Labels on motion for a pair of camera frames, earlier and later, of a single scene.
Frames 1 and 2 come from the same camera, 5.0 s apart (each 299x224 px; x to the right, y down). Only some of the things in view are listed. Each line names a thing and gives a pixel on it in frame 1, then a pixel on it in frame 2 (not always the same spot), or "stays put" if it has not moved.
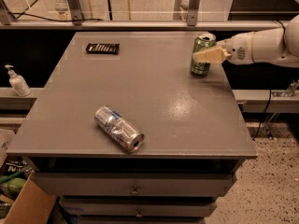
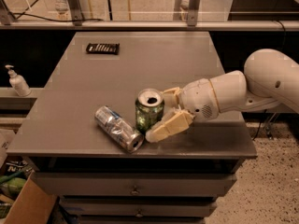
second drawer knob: [139, 215] stays put
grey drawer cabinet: [195, 129] stays put
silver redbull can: [120, 128] stays put
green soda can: [202, 42] -> [149, 107]
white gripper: [239, 49] -> [198, 99]
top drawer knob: [135, 191] stays put
